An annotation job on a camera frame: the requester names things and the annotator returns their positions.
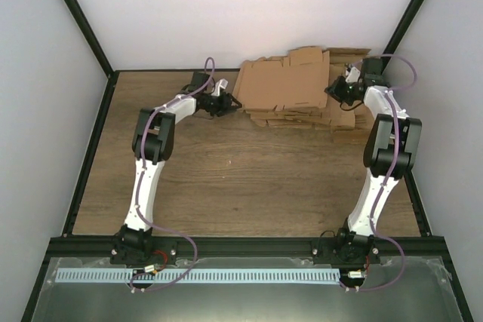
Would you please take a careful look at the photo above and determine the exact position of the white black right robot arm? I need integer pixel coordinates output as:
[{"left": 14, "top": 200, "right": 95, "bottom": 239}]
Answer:
[{"left": 312, "top": 54, "right": 422, "bottom": 264}]

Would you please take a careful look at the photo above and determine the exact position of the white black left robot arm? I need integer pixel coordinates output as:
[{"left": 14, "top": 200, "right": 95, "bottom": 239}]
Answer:
[{"left": 112, "top": 72, "right": 242, "bottom": 265}]

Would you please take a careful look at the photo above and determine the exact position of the stack of flat cardboard blanks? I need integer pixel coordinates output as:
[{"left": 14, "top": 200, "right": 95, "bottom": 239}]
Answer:
[{"left": 233, "top": 46, "right": 374, "bottom": 145}]

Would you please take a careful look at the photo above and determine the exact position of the grey metal front plate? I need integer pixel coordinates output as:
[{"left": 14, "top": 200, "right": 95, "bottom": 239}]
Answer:
[{"left": 31, "top": 257, "right": 463, "bottom": 321}]

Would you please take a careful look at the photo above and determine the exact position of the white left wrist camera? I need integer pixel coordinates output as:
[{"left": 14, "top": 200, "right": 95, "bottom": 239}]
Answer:
[{"left": 211, "top": 78, "right": 228, "bottom": 97}]

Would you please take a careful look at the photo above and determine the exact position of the light blue slotted cable duct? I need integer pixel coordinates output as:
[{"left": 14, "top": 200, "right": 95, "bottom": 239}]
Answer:
[{"left": 54, "top": 268, "right": 340, "bottom": 284}]

